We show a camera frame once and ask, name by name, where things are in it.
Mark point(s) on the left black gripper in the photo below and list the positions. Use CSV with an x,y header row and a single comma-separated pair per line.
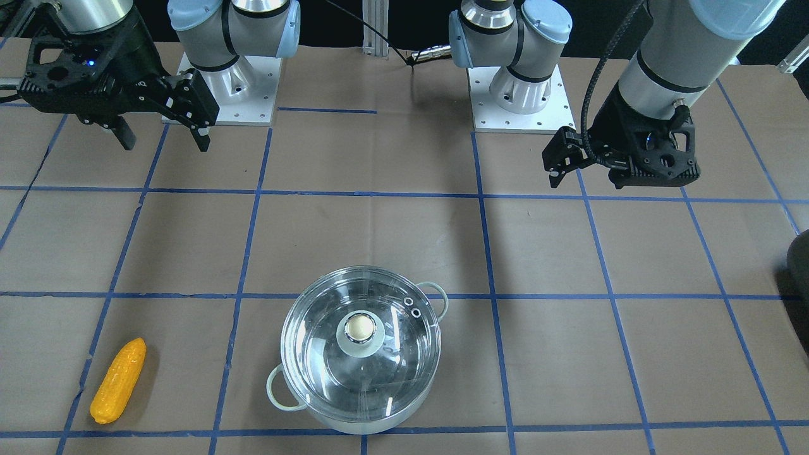
x,y
621,126

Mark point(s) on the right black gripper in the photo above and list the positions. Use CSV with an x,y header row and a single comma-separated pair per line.
x,y
134,58

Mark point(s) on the glass pot lid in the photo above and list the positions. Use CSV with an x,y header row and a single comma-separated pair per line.
x,y
361,341

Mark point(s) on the yellow toy corn cob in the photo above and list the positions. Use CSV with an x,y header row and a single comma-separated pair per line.
x,y
116,389

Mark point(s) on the pale green steel pot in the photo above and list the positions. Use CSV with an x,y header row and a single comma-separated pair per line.
x,y
363,379

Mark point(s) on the dark object at edge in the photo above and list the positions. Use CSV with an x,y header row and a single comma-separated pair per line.
x,y
797,260

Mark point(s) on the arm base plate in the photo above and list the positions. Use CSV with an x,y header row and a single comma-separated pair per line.
x,y
245,90
503,104

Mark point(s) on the aluminium frame post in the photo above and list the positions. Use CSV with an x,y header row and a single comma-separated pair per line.
x,y
375,17

